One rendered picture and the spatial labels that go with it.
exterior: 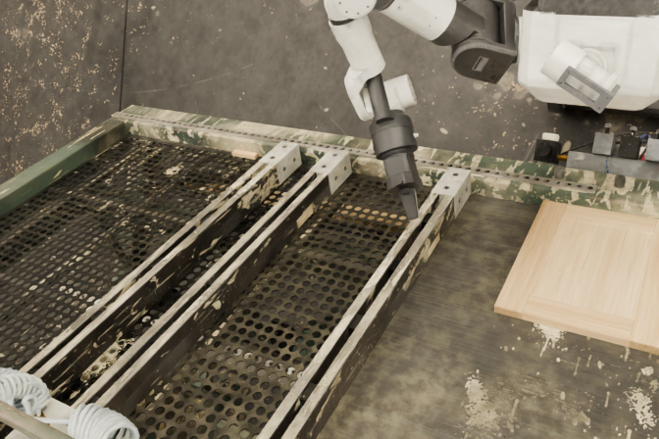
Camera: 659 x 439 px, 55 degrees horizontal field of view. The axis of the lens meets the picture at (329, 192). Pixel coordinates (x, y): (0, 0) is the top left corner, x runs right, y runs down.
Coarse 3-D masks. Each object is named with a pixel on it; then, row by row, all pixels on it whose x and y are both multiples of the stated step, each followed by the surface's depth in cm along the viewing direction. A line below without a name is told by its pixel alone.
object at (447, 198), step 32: (448, 192) 157; (416, 224) 148; (448, 224) 156; (416, 256) 140; (384, 288) 131; (352, 320) 125; (384, 320) 130; (320, 352) 119; (352, 352) 118; (320, 384) 112; (288, 416) 109; (320, 416) 111
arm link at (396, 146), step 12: (384, 132) 127; (396, 132) 126; (408, 132) 127; (384, 144) 126; (396, 144) 125; (408, 144) 126; (384, 156) 128; (396, 156) 125; (408, 156) 126; (384, 168) 126; (396, 168) 125; (408, 168) 124; (396, 180) 123; (408, 180) 122; (420, 180) 129; (396, 192) 129
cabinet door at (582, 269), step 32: (544, 224) 150; (576, 224) 149; (608, 224) 147; (640, 224) 146; (544, 256) 141; (576, 256) 140; (608, 256) 139; (640, 256) 137; (512, 288) 134; (544, 288) 133; (576, 288) 132; (608, 288) 130; (640, 288) 129; (544, 320) 126; (576, 320) 124; (608, 320) 123; (640, 320) 122
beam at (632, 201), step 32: (128, 128) 227; (160, 128) 218; (256, 128) 207; (288, 128) 204; (352, 160) 183; (448, 160) 175; (480, 160) 172; (512, 160) 170; (480, 192) 167; (512, 192) 162; (544, 192) 158; (576, 192) 154; (608, 192) 152; (640, 192) 151
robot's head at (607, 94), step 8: (568, 72) 103; (576, 72) 102; (560, 80) 104; (584, 80) 102; (592, 80) 102; (616, 80) 103; (568, 88) 104; (592, 88) 102; (600, 88) 101; (608, 88) 102; (616, 88) 103; (576, 96) 104; (584, 96) 103; (600, 96) 102; (608, 96) 101; (592, 104) 103; (600, 104) 102; (600, 112) 103
